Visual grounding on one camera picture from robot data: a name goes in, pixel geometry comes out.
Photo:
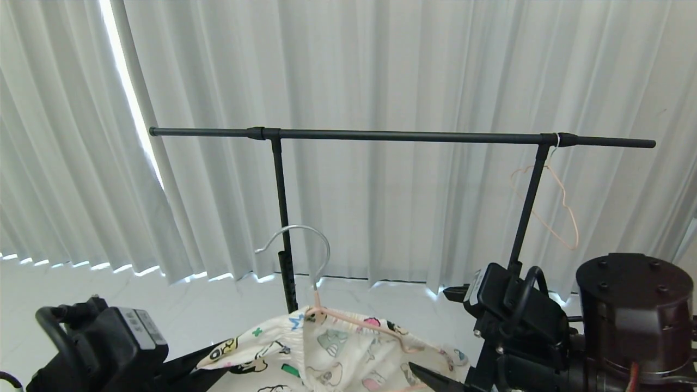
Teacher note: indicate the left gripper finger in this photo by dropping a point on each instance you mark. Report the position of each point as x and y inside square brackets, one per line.
[179, 375]

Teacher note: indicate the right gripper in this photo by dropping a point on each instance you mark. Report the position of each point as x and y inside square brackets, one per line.
[533, 375]

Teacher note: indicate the cream printed garment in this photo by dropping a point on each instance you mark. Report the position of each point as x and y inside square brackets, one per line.
[337, 354]

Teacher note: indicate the pink clothes hanger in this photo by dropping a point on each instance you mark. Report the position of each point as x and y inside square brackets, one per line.
[329, 251]
[576, 239]

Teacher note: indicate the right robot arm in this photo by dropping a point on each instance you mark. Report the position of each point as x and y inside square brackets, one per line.
[631, 305]

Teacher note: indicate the black clothes rack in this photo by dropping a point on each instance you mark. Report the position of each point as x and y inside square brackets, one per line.
[381, 135]

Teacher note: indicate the white curtain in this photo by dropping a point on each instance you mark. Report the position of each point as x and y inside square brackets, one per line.
[381, 65]

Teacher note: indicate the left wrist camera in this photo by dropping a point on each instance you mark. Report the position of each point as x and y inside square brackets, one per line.
[109, 348]

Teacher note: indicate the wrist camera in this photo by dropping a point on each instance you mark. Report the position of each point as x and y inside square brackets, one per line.
[109, 348]
[523, 310]

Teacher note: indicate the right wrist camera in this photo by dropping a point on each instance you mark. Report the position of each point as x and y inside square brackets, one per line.
[523, 310]

